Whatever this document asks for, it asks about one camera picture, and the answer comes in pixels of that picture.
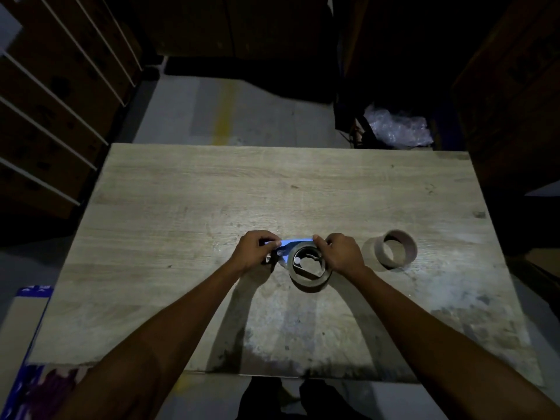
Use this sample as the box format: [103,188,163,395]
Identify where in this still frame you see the person's right hand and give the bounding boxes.
[313,233,367,278]

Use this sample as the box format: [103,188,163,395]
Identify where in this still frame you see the person's left hand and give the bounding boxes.
[229,230,282,272]

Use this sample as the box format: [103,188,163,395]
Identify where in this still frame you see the tape dispenser with tape roll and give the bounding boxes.
[264,235,333,293]

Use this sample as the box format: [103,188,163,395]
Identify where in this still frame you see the person's left forearm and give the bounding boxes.
[52,260,242,420]

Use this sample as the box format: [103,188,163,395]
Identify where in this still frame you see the person's right forearm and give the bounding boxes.
[348,266,560,420]

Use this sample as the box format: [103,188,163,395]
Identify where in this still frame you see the empty cardboard tape core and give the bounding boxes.
[375,230,418,269]

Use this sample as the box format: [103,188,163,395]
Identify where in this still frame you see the clear plastic wrap bundle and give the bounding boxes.
[364,105,434,148]

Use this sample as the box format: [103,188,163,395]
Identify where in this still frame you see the person's legs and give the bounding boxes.
[236,378,372,420]

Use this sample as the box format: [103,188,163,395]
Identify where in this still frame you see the large dark cardboard box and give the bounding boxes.
[451,0,560,202]

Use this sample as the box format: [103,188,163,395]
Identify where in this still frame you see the blue and white flat carton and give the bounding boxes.
[0,286,55,420]

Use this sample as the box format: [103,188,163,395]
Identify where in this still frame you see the stack of strapped cardboard boxes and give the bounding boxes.
[0,0,145,219]

